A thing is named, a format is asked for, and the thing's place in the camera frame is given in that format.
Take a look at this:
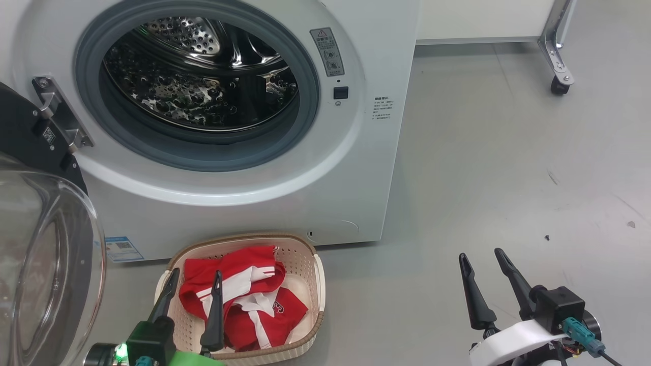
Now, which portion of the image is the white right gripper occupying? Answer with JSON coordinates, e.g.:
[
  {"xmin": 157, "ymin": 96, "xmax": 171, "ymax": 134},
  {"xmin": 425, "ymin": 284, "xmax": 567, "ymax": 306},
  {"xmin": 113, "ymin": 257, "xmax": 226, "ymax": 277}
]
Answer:
[{"xmin": 458, "ymin": 248, "xmax": 568, "ymax": 366}]

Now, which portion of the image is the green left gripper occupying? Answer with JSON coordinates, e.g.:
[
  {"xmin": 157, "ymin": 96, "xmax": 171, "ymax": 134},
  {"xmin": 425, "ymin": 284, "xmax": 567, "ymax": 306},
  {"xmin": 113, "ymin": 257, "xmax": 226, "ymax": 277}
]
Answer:
[{"xmin": 147, "ymin": 268, "xmax": 225, "ymax": 366}]

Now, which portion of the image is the red and white garment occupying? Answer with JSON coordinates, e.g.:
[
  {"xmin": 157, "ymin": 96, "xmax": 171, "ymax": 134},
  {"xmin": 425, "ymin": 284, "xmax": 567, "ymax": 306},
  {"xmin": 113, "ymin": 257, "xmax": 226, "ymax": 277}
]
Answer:
[{"xmin": 178, "ymin": 246, "xmax": 309, "ymax": 352}]

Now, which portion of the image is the round black glass washer door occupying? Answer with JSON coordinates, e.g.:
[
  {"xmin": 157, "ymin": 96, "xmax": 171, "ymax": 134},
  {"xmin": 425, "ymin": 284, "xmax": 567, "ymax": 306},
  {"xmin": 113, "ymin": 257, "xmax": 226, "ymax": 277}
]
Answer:
[{"xmin": 0, "ymin": 81, "xmax": 107, "ymax": 366}]

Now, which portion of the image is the cream perforated laundry basket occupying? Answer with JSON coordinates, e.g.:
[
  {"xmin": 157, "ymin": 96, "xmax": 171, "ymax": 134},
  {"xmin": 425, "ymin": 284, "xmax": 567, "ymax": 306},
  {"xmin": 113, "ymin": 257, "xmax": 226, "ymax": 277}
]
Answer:
[{"xmin": 154, "ymin": 232, "xmax": 326, "ymax": 366}]

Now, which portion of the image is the grey rubber door gasket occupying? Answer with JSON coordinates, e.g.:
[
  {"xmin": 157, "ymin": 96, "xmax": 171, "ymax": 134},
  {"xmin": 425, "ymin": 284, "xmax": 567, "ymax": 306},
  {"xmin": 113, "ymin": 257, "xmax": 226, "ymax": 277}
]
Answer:
[{"xmin": 75, "ymin": 5, "xmax": 320, "ymax": 172}]

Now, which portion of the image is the white front-load washing machine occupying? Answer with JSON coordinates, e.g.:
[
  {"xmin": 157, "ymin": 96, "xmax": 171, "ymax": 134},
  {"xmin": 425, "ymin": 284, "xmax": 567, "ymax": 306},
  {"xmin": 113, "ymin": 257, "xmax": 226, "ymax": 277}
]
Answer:
[{"xmin": 0, "ymin": 0, "xmax": 420, "ymax": 263}]

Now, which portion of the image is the stainless steel washer drum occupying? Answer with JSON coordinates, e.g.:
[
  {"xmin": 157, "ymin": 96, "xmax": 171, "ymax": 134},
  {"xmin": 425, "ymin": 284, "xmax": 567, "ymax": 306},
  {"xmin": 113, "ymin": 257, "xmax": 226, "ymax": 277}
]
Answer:
[{"xmin": 102, "ymin": 16, "xmax": 300, "ymax": 133}]

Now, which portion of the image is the silver metal door hinge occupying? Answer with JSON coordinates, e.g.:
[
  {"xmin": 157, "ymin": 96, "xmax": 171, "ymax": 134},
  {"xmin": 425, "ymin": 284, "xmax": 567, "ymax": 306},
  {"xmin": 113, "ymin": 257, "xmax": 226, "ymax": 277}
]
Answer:
[{"xmin": 32, "ymin": 76, "xmax": 95, "ymax": 153}]

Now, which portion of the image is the blue energy label sticker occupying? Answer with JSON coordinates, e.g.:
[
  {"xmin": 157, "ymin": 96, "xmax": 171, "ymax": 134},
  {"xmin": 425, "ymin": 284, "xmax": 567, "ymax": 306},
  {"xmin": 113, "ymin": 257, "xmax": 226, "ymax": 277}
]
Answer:
[{"xmin": 104, "ymin": 235, "xmax": 144, "ymax": 263}]

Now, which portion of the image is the round white filter cover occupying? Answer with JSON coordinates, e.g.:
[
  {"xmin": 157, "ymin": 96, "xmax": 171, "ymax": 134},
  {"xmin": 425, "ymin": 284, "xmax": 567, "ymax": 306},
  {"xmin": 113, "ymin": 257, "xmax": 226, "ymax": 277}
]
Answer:
[{"xmin": 315, "ymin": 220, "xmax": 360, "ymax": 244}]

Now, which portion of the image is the silver metal cabinet leg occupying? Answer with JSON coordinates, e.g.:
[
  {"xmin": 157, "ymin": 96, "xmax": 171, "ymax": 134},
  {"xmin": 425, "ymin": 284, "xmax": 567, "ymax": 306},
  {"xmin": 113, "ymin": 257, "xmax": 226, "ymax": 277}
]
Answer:
[{"xmin": 538, "ymin": 0, "xmax": 578, "ymax": 87}]

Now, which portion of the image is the grey warning sticker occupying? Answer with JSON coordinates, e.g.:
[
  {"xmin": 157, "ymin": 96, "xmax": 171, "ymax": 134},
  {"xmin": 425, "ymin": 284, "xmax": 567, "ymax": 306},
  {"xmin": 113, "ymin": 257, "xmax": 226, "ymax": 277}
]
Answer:
[{"xmin": 310, "ymin": 27, "xmax": 345, "ymax": 77}]

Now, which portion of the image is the teal connector with black cable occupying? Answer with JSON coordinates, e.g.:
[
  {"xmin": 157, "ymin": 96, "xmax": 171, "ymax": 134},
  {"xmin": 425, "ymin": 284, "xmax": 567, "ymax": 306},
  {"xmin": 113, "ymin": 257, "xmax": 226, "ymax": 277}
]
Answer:
[{"xmin": 563, "ymin": 318, "xmax": 624, "ymax": 366}]

